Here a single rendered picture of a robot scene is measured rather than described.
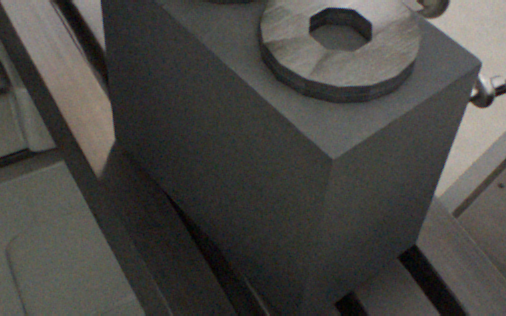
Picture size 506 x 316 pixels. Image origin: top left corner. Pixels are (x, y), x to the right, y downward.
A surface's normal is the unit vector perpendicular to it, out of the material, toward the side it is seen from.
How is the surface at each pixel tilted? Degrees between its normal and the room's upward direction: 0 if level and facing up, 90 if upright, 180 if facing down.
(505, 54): 0
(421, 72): 0
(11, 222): 90
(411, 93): 0
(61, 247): 90
